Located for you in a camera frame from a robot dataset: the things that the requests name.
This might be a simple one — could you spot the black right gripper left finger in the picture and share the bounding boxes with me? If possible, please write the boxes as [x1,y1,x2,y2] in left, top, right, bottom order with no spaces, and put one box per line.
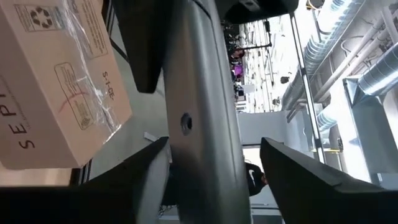
[0,136,170,224]

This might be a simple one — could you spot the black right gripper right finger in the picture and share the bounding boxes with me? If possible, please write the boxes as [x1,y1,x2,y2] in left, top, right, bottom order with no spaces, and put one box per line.
[260,136,398,224]

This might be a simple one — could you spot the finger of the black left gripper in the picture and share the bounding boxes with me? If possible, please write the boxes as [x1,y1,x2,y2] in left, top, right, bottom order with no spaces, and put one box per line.
[214,0,299,26]
[111,0,175,94]

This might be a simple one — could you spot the brown Sephora cardboard box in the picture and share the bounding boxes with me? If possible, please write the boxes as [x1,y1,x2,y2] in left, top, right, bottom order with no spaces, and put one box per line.
[0,0,133,170]

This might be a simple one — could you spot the person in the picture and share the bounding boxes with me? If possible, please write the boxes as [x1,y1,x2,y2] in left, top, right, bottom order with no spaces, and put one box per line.
[244,161,269,197]
[229,46,246,62]

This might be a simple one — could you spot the long ceiling light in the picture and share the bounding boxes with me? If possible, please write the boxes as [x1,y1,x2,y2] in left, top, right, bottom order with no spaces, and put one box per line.
[289,12,327,164]

